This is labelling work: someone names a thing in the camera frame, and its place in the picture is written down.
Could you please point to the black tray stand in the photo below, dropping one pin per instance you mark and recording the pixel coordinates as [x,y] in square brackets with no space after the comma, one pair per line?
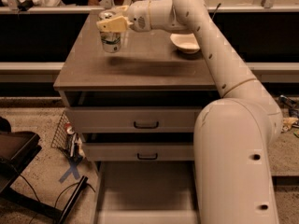
[17,149]

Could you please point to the top grey drawer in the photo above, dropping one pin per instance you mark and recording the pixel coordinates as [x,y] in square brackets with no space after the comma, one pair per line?
[132,119]

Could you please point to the wire mesh basket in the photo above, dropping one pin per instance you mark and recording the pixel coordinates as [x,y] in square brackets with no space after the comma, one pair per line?
[60,134]

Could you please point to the blue snack packet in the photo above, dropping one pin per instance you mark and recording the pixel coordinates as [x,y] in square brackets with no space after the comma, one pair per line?
[292,105]

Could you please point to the middle grey drawer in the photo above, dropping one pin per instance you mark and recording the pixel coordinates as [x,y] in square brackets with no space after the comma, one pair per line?
[138,151]

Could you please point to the black frame bar left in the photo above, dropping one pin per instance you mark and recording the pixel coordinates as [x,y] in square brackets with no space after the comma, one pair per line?
[80,186]

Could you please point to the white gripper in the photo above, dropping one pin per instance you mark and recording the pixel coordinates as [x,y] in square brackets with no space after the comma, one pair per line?
[138,16]

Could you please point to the brown snack bag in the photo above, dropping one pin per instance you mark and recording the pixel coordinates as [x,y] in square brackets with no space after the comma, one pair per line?
[290,122]

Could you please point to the grey drawer cabinet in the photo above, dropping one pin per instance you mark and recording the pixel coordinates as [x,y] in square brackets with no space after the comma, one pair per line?
[148,71]

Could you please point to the bottom open grey drawer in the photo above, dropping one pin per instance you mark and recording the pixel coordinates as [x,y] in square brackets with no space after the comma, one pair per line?
[145,192]

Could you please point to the white paper bowl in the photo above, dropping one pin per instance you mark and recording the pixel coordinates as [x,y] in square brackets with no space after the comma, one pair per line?
[185,43]

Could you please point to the silver 7up can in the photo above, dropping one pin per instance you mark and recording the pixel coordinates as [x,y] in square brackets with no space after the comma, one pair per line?
[111,42]

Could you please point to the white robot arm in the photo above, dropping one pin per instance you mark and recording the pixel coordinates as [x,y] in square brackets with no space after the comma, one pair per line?
[231,135]

